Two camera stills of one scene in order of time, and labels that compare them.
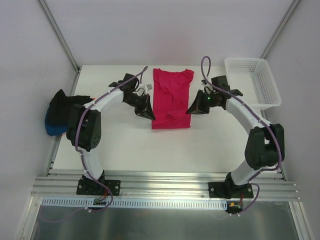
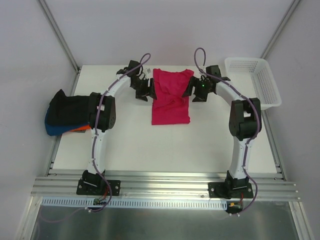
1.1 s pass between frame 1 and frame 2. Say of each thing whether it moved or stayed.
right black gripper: moved
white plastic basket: stayed
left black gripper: moved
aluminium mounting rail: stayed
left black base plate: stayed
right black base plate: stayed
